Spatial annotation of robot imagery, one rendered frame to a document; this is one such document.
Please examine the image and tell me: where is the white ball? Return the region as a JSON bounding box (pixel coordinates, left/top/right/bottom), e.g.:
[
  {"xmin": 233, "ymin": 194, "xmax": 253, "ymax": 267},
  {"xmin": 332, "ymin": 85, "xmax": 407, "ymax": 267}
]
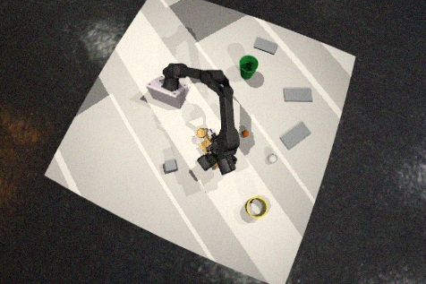
[{"xmin": 268, "ymin": 154, "xmax": 277, "ymax": 163}]

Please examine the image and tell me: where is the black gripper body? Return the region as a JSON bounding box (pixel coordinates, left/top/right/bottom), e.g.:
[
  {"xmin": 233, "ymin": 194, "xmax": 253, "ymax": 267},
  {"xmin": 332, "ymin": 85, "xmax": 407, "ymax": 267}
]
[{"xmin": 197, "ymin": 147, "xmax": 218, "ymax": 171}]

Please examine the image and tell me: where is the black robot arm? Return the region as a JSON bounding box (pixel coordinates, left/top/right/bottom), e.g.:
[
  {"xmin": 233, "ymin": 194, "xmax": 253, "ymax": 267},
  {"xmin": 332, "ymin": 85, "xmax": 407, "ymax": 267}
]
[{"xmin": 161, "ymin": 63, "xmax": 240, "ymax": 176}]

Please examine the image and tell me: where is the green plastic cup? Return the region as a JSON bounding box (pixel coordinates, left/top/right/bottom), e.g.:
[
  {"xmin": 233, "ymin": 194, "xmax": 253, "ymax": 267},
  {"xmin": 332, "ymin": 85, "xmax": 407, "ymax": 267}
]
[{"xmin": 240, "ymin": 55, "xmax": 259, "ymax": 80}]

